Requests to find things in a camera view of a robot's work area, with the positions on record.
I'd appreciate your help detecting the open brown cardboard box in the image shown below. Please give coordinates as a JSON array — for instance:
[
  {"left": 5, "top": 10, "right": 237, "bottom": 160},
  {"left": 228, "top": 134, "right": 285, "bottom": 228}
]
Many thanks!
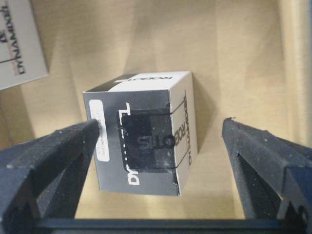
[{"left": 0, "top": 0, "right": 312, "bottom": 219}]

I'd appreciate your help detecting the black white Dynamixel box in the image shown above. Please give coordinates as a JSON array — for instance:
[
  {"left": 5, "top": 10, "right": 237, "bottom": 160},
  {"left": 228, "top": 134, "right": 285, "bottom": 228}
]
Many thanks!
[{"left": 83, "top": 71, "right": 197, "bottom": 196}]

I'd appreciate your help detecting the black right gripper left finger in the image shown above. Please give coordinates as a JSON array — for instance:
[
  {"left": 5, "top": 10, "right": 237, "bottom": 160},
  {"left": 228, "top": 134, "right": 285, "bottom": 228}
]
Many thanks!
[{"left": 0, "top": 119, "right": 99, "bottom": 219}]

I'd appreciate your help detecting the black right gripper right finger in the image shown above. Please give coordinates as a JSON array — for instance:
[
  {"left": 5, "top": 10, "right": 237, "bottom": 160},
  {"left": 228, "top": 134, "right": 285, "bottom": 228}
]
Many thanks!
[{"left": 222, "top": 118, "right": 312, "bottom": 219}]

